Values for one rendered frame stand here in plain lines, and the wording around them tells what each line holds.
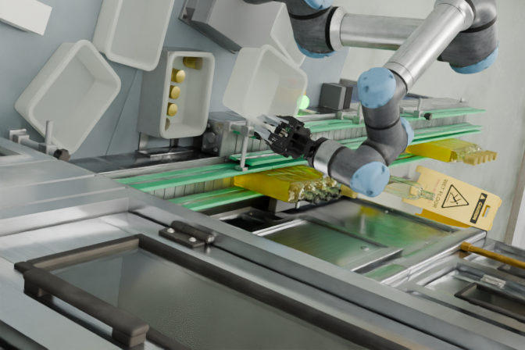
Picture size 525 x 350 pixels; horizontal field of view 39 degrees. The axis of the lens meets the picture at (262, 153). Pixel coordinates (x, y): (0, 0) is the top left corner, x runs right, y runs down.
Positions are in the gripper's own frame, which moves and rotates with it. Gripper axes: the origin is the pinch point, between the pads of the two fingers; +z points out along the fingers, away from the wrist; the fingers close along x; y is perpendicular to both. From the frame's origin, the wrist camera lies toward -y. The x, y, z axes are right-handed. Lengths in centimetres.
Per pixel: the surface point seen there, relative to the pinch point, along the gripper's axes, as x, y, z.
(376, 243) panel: 16, -52, -17
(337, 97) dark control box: -19, -79, 33
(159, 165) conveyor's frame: 20.6, 2.8, 19.9
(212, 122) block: 5.8, -15.5, 25.7
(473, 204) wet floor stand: -13, -367, 71
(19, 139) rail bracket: 24, 46, 19
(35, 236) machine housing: 22, 84, -40
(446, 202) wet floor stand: -5, -361, 87
